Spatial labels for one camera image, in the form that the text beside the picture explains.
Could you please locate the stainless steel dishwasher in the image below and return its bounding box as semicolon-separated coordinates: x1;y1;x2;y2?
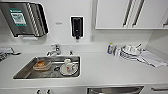
87;85;145;94

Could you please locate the black soap dispenser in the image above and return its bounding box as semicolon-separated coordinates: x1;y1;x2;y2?
70;15;85;41

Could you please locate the white cup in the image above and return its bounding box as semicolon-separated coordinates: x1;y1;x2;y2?
63;58;74;72

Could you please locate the white plate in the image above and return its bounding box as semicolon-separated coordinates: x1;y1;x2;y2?
59;63;80;76

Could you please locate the blue dish soap bottle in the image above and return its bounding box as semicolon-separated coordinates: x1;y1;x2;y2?
107;42;116;56

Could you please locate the chrome sink faucet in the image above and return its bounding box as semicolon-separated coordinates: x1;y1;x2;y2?
46;43;62;57

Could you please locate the orange bowl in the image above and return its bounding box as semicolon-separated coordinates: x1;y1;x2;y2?
32;58;53;71

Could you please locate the stack of white dishes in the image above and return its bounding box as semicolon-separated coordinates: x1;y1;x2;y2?
119;43;145;61

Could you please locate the steel kitchen sink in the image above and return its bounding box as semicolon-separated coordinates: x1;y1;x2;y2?
13;55;82;81

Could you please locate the steel paper towel dispenser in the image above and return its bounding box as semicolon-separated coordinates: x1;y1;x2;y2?
0;1;50;39

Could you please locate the white dish cloth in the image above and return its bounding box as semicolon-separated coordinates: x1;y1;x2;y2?
136;49;168;68

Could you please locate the white base cabinet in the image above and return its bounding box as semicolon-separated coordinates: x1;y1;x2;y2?
0;84;168;94

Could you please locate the white wall outlet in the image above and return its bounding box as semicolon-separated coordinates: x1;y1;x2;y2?
90;34;96;43

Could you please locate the white wall cabinet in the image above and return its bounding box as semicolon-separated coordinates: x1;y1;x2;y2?
94;0;168;31

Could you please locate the wire dish rack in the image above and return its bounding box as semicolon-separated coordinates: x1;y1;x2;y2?
0;46;21;63

